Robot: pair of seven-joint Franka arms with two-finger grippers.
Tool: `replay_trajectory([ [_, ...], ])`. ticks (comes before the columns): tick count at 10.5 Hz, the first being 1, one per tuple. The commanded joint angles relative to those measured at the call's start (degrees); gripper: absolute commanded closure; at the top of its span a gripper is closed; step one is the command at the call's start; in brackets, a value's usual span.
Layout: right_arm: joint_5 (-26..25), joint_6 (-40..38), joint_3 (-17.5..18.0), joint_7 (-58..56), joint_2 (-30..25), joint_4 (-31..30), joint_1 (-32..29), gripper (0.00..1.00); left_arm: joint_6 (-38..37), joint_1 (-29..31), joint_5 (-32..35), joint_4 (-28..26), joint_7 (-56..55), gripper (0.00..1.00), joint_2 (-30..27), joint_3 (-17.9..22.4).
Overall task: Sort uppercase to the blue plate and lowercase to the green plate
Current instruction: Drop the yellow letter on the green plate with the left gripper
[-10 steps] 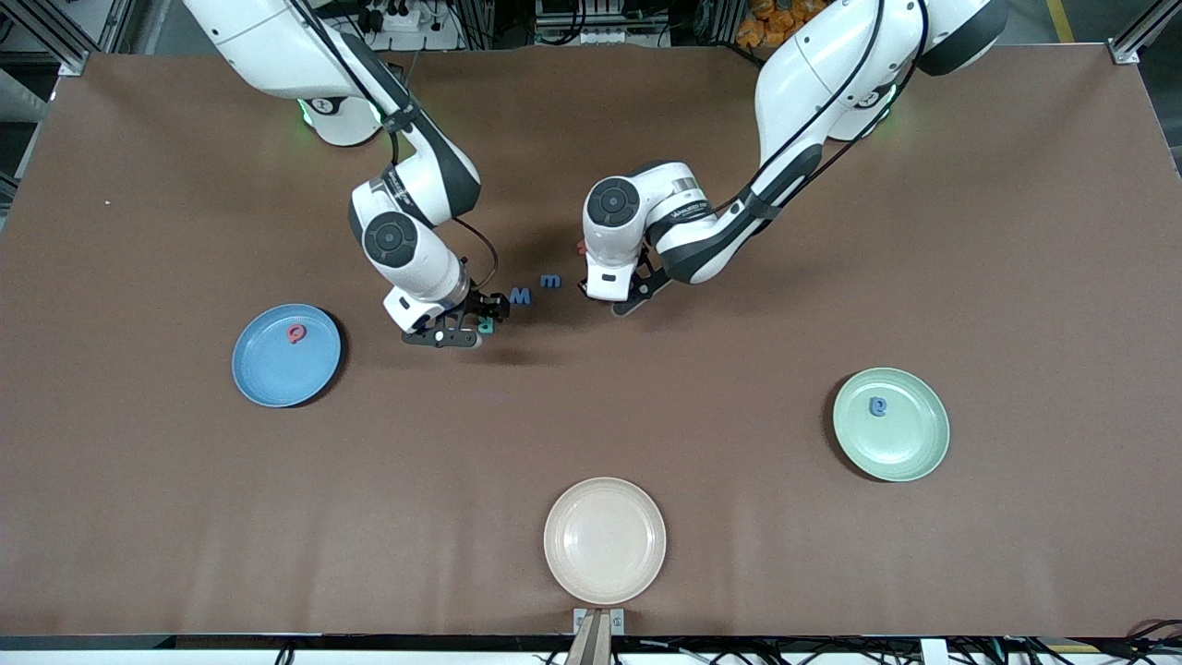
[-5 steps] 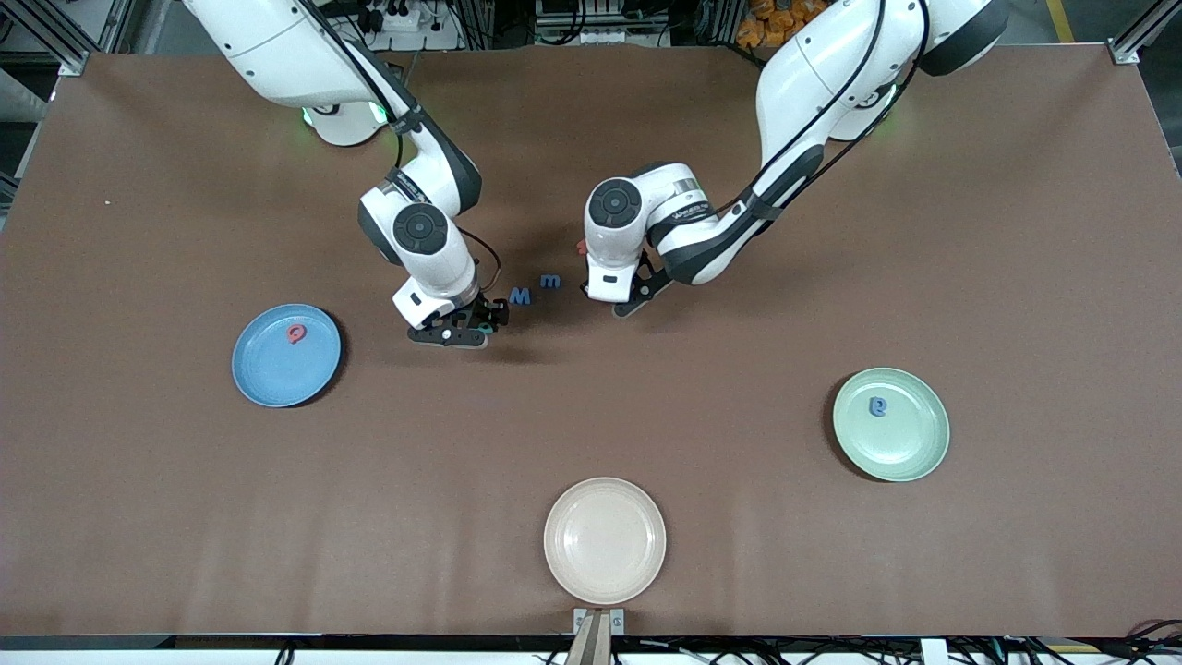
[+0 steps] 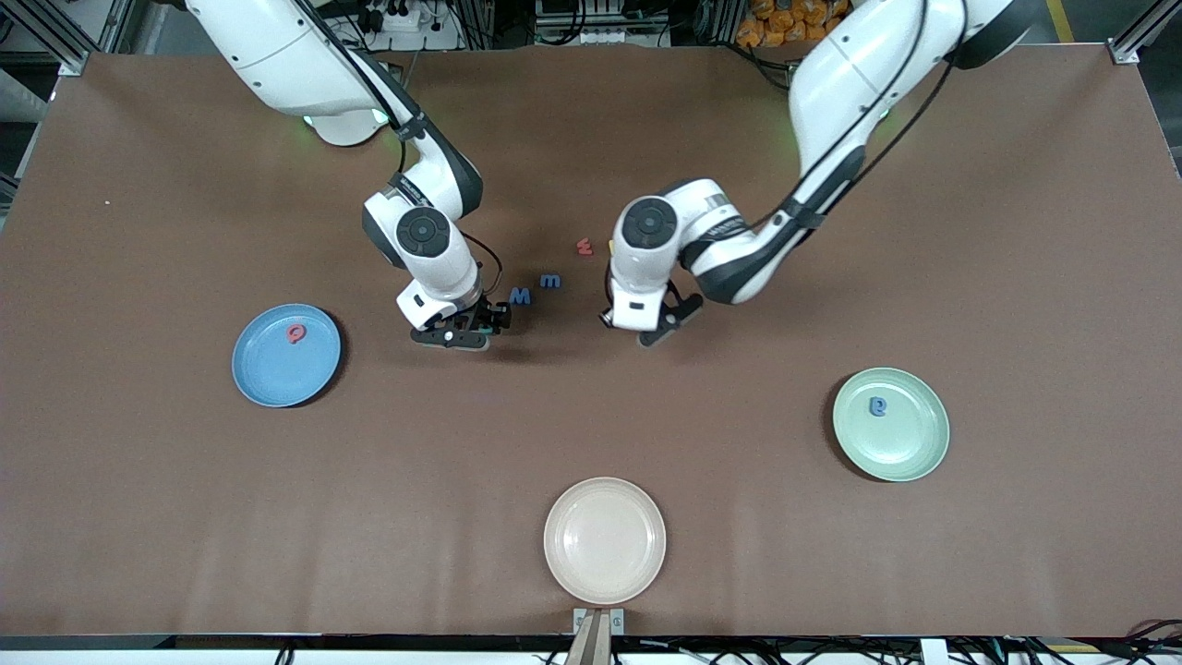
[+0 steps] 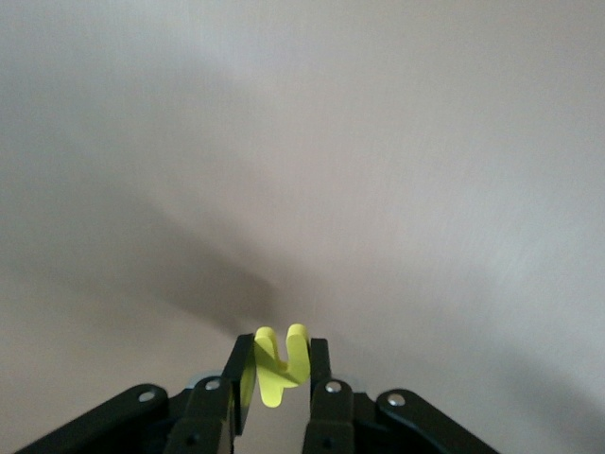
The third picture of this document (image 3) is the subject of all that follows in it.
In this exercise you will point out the aluminium frame profile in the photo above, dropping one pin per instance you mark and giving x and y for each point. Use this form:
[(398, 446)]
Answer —
[(46, 37), (1140, 32)]

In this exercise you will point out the white power strip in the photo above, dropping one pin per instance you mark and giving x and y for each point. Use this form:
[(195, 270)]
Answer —
[(439, 39)]

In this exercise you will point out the small white box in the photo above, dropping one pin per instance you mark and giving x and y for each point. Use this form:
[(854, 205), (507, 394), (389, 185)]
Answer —
[(934, 652)]

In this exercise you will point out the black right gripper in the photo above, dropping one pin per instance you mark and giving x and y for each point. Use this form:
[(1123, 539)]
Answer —
[(484, 317)]

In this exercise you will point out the red uppercase letter Q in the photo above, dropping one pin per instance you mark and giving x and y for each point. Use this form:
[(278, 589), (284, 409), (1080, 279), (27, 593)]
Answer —
[(295, 333)]

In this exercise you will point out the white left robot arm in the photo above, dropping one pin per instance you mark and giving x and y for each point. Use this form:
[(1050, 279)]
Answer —
[(859, 83)]

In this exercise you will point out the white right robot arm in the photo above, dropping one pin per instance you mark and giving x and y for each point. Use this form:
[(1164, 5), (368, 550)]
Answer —
[(277, 55)]

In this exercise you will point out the beige plate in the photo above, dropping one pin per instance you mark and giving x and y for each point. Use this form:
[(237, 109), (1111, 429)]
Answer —
[(605, 540)]

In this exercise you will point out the blue plate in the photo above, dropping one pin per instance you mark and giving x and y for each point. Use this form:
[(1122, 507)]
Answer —
[(277, 369)]

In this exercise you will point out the blue uppercase letter W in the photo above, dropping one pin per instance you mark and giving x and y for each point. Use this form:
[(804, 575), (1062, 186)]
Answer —
[(520, 296)]

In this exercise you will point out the blue lowercase letter p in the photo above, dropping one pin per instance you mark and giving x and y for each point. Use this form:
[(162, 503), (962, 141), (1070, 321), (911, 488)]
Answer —
[(877, 406)]

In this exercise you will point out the green plate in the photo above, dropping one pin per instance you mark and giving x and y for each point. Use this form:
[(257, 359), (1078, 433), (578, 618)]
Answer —
[(910, 439)]

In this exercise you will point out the orange bag pile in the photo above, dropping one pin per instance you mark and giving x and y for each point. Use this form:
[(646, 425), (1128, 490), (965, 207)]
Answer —
[(766, 28)]

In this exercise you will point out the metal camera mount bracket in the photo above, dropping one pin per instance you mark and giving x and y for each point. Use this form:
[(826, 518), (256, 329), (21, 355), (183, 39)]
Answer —
[(598, 637)]

